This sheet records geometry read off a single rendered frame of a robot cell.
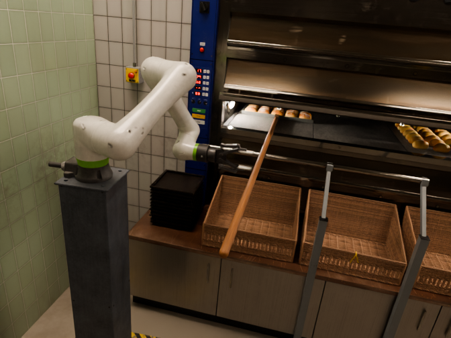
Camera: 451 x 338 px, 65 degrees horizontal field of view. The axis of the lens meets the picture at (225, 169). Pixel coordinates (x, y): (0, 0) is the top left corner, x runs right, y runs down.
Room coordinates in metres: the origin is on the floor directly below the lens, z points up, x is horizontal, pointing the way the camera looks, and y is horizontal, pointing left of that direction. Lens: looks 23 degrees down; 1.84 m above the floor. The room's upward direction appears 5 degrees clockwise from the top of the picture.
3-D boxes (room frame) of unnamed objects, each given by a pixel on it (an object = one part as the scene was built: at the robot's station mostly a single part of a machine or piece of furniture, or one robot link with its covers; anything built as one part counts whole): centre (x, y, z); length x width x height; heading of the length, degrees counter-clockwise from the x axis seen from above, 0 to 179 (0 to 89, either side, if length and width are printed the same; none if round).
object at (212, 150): (1.70, 0.05, 1.19); 0.09 x 0.07 x 0.08; 79
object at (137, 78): (2.35, 0.65, 1.46); 0.10 x 0.07 x 0.10; 79
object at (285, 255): (1.95, -0.21, 0.72); 0.56 x 0.49 x 0.28; 80
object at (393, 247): (1.84, -0.79, 0.72); 0.56 x 0.49 x 0.28; 78
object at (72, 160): (1.32, 0.60, 1.23); 0.26 x 0.15 x 0.06; 83
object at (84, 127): (1.31, 0.53, 1.36); 0.16 x 0.13 x 0.19; 58
